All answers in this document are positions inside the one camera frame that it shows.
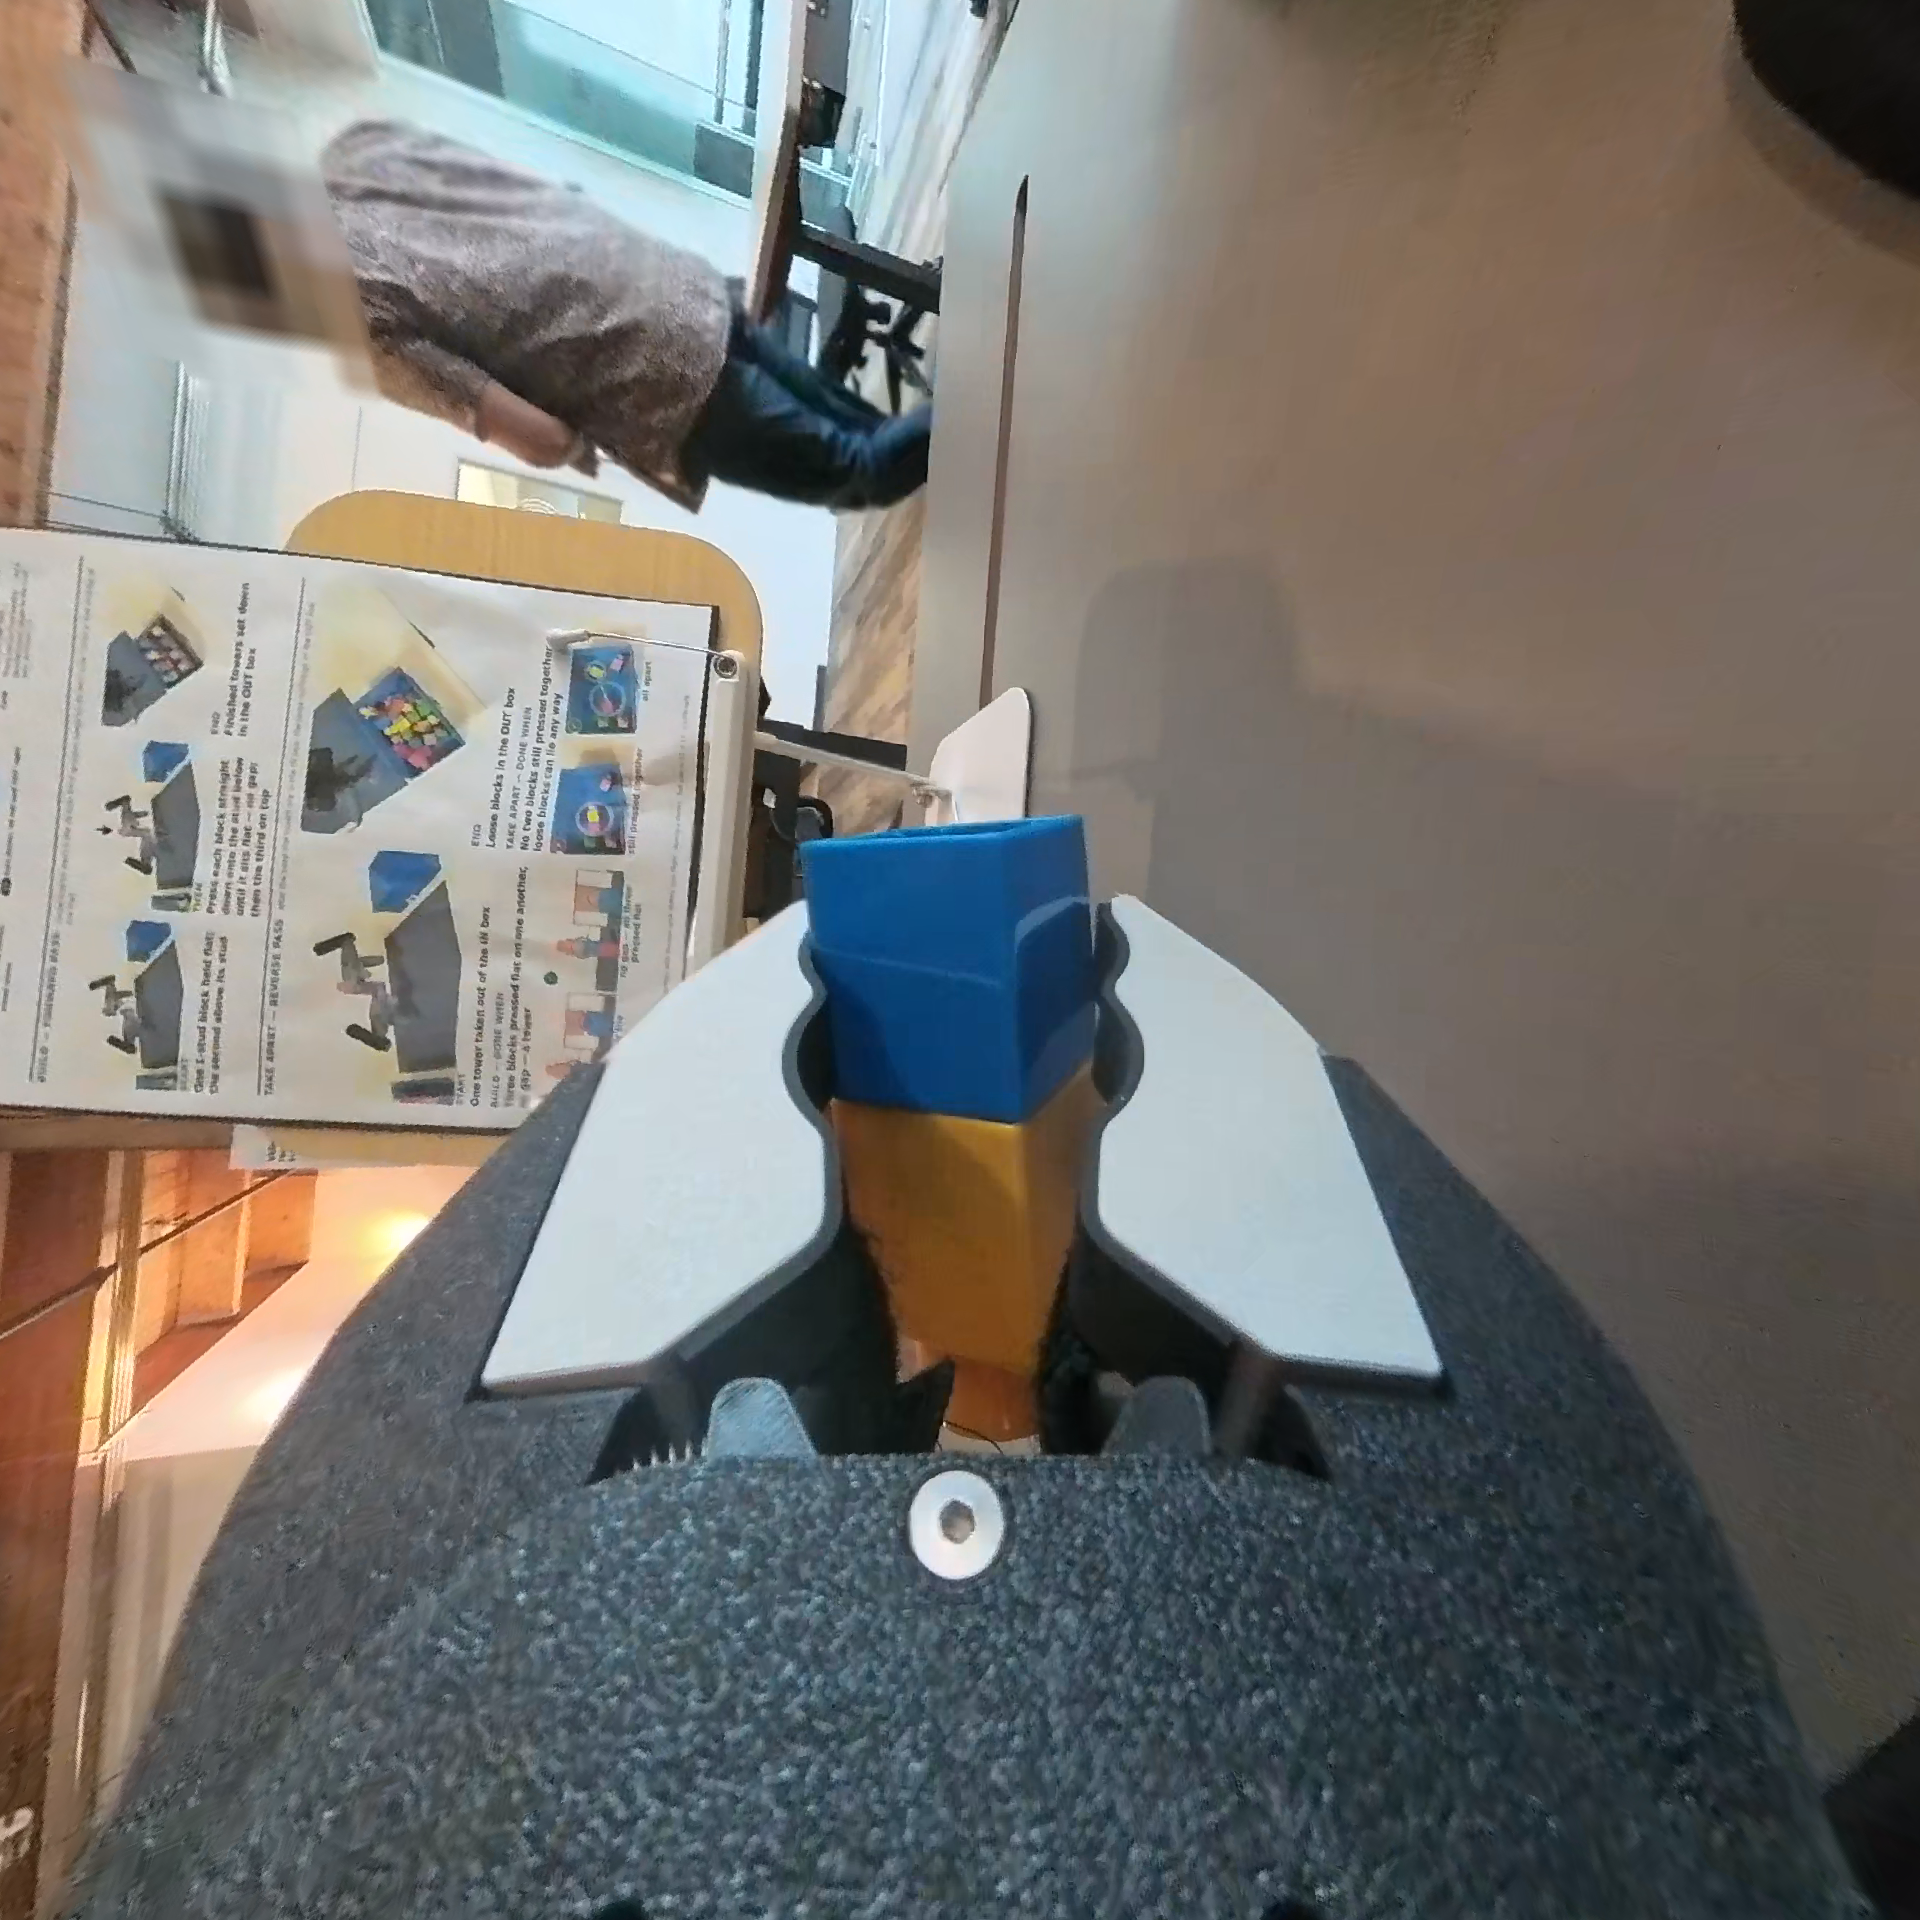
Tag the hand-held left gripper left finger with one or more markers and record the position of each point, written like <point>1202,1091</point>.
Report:
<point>675,1200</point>

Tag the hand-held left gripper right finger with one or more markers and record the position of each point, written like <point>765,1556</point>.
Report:
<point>1244,1200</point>

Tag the yellow toy block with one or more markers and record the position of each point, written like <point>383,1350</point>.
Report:
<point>960,1243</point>

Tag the blue toy block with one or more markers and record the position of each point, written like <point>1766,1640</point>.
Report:
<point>931,975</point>

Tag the white paper notice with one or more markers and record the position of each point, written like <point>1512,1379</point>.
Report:
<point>376,1152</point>

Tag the laminated instruction sheet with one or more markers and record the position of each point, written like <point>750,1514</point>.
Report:
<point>376,826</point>

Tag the instruction poster board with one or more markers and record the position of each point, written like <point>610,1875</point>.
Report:
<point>600,532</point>

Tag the black office chair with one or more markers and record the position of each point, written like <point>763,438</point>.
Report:
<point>885,339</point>

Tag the black mouse pad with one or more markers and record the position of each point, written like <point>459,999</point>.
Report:
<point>1883,1830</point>

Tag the long wooden desk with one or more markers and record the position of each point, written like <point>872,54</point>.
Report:
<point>780,195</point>

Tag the black textured mat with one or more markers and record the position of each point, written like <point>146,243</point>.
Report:
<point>1845,90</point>

